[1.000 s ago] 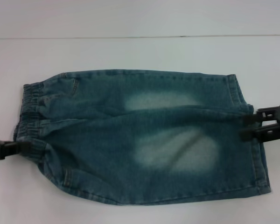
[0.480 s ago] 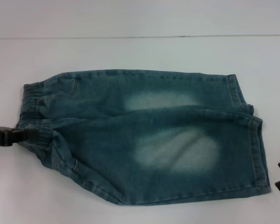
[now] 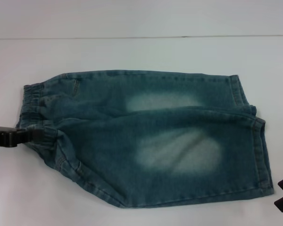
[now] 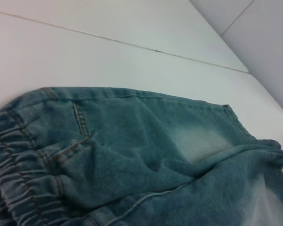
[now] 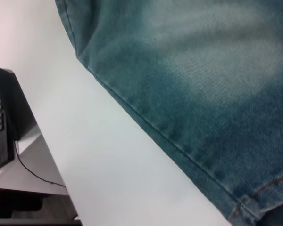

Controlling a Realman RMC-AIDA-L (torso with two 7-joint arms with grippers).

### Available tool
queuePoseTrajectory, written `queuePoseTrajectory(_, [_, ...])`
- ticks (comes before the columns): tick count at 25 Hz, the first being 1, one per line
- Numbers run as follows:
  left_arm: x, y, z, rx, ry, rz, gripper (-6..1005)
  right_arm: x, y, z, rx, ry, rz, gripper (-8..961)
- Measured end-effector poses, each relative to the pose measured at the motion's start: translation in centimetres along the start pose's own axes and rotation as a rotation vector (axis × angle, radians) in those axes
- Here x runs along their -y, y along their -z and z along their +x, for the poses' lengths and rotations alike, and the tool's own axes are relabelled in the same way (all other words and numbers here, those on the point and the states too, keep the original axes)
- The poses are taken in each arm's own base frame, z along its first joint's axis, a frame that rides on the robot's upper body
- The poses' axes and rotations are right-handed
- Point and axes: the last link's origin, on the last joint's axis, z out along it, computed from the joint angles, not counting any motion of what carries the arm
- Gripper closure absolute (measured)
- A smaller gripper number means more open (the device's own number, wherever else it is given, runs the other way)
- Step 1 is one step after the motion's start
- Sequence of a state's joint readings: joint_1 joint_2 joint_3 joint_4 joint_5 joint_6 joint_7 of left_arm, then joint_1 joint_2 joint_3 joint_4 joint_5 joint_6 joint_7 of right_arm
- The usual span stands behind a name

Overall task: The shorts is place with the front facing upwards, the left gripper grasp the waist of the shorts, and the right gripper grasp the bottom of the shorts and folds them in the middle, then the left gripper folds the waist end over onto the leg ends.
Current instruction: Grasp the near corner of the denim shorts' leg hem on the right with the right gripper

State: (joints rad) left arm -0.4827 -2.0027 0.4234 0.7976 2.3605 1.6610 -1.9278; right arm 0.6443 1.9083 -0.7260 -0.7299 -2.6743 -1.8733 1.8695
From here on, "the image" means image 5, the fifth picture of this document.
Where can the blue denim shorts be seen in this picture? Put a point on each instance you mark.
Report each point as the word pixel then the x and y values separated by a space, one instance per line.
pixel 191 94

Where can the white side desk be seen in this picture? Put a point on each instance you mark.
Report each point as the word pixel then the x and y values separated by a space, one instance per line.
pixel 30 162

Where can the black monitor stand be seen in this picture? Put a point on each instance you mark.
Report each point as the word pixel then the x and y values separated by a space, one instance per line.
pixel 16 103

